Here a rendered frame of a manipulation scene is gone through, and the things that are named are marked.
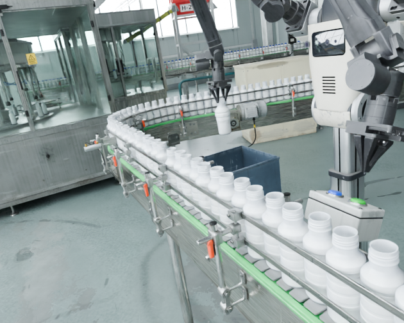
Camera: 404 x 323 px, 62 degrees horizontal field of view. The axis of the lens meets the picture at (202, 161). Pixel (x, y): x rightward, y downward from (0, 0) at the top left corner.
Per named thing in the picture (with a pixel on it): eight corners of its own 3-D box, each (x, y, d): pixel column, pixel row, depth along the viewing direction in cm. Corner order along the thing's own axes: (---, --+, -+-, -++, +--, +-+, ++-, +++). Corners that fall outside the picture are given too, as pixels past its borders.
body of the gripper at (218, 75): (206, 86, 151) (204, 69, 149) (224, 82, 156) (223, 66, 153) (213, 86, 146) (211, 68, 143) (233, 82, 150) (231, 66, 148)
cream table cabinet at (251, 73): (300, 125, 586) (297, 55, 550) (318, 132, 528) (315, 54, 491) (240, 136, 574) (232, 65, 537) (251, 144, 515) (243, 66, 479)
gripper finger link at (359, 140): (375, 176, 64) (387, 128, 62) (344, 168, 70) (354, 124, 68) (396, 178, 67) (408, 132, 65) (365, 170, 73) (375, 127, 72)
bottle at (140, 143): (151, 166, 153) (143, 131, 148) (156, 168, 148) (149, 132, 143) (138, 170, 150) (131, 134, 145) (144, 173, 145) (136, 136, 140)
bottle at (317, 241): (299, 292, 64) (294, 216, 59) (321, 279, 66) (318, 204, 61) (323, 311, 59) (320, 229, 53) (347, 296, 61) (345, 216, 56)
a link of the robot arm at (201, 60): (222, 50, 137) (219, 38, 142) (194, 54, 137) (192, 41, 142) (222, 73, 147) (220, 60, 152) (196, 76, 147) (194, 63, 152)
